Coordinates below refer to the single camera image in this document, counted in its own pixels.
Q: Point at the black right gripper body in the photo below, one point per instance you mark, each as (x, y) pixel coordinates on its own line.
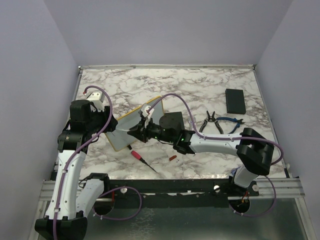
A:
(152, 131)

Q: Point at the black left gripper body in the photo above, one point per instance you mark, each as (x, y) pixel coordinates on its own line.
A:
(99, 119)

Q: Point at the yellow framed whiteboard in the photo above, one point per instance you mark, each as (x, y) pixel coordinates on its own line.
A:
(120, 140)

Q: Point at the red marker cap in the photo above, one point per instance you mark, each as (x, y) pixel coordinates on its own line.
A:
(172, 158)

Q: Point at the silver whiteboard marker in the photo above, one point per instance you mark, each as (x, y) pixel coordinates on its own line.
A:
(122, 130)

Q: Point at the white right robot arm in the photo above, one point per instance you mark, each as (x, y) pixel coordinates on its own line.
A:
(249, 146)

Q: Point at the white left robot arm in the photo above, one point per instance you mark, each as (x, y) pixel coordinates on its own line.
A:
(67, 215)

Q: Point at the black flat rectangular pad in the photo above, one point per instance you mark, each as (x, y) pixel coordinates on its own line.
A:
(172, 120)

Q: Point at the black rectangular box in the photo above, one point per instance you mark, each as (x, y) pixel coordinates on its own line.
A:
(235, 101)

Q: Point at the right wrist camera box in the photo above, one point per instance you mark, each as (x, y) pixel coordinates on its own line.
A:
(146, 114)

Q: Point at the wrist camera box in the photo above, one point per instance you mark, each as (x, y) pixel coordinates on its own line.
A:
(146, 114)
(97, 99)

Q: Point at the red handled screwdriver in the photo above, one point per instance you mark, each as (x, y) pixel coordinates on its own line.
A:
(139, 158)

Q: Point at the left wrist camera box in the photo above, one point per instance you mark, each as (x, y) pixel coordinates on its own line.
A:
(97, 99)

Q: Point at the black handled pliers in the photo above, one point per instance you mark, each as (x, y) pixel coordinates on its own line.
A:
(210, 118)

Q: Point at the black front mounting rail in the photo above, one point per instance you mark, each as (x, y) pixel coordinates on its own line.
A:
(165, 193)

